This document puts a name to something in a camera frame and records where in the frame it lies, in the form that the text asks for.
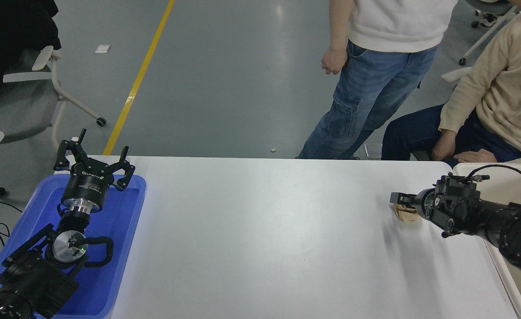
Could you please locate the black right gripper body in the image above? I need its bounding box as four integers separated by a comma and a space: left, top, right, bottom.
414, 188, 429, 220

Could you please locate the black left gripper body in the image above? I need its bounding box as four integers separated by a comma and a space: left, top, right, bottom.
61, 162, 111, 210

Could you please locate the tan paper ball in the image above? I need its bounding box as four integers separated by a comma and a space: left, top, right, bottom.
392, 203, 422, 224

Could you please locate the person's right hand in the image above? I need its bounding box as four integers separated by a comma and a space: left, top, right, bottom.
431, 130, 457, 161

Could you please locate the person's left hand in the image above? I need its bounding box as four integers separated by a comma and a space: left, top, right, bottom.
454, 149, 498, 164

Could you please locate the person's hand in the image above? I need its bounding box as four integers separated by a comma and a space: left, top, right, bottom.
321, 47, 349, 75

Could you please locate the blue plastic tray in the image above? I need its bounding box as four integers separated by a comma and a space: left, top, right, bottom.
0, 174, 147, 319

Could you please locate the person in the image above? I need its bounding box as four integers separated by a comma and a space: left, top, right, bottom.
381, 0, 521, 168
297, 0, 458, 160

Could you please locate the grey office chair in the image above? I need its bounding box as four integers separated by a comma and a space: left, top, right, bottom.
0, 46, 107, 198

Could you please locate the large pale bin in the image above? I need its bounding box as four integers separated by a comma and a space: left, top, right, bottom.
453, 162, 521, 319

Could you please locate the white chair armrest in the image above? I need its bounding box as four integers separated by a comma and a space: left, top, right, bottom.
441, 66, 471, 82

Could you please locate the black jacket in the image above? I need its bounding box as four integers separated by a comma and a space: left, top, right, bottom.
0, 0, 61, 108

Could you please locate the white wheeled office chair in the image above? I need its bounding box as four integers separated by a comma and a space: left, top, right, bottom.
459, 0, 520, 66

